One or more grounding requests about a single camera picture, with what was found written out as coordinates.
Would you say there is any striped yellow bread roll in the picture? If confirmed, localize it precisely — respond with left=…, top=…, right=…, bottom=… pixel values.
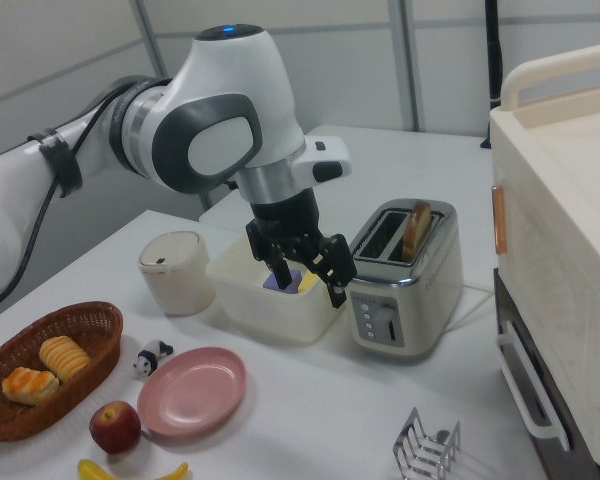
left=38, top=335, right=91, bottom=384

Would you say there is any cream and chrome toaster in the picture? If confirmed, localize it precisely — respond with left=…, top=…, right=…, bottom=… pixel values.
left=347, top=198, right=465, bottom=362

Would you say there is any cream storage cabinet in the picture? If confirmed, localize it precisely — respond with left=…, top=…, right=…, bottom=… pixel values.
left=488, top=43, right=600, bottom=471

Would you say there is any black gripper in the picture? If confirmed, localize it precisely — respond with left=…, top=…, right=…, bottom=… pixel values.
left=245, top=187, right=358, bottom=309

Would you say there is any yellow banana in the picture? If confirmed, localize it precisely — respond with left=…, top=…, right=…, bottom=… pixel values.
left=76, top=458, right=189, bottom=480

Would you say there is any brown wicker basket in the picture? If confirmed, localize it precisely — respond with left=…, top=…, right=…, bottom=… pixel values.
left=0, top=300, right=125, bottom=443

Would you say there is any flat orange-topped bread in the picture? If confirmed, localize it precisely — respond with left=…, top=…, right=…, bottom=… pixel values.
left=1, top=366, right=60, bottom=406

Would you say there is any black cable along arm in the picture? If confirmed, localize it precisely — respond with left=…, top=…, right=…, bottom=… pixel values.
left=0, top=84, right=146, bottom=319

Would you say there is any metal toast rack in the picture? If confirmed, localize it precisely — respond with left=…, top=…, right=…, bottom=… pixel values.
left=392, top=407, right=461, bottom=480

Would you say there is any black cable strap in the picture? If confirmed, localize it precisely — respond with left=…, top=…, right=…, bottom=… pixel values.
left=27, top=128, right=84, bottom=199

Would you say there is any toast bread slice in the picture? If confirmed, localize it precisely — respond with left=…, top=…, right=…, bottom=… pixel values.
left=401, top=200, right=434, bottom=264

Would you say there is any black background pole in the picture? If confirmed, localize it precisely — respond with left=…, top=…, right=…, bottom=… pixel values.
left=483, top=0, right=504, bottom=107

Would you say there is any yellow block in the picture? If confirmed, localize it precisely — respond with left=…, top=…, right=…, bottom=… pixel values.
left=297, top=269, right=324, bottom=293

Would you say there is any small cream trash can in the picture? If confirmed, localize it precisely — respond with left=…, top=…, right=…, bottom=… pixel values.
left=138, top=230, right=216, bottom=316

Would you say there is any purple block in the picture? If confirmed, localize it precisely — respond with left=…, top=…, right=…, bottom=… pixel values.
left=262, top=269, right=304, bottom=296

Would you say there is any cream plastic open container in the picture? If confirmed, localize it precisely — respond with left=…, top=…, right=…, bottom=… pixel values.
left=205, top=232, right=349, bottom=346

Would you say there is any panda figurine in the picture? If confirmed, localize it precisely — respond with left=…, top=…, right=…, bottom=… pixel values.
left=133, top=339, right=175, bottom=379

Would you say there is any white toaster power cord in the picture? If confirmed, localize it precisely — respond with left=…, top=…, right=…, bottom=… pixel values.
left=447, top=282, right=496, bottom=332

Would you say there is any red apple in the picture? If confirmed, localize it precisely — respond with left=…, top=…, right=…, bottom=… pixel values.
left=89, top=400, right=143, bottom=455

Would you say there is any pink plate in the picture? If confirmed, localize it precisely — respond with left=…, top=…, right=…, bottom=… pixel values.
left=136, top=347, right=248, bottom=439

